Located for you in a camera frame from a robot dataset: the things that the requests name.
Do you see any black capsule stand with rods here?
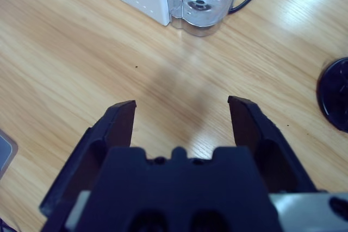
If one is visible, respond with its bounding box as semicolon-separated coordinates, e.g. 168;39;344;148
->
316;57;348;132

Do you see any clear water tank dark lid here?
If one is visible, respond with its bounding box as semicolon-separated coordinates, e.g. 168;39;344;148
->
170;0;247;37

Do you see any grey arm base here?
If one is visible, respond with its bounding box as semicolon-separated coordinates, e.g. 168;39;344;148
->
0;128;19;180

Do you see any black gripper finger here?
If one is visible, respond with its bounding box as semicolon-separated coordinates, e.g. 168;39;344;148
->
227;95;319;194
39;100;137;227

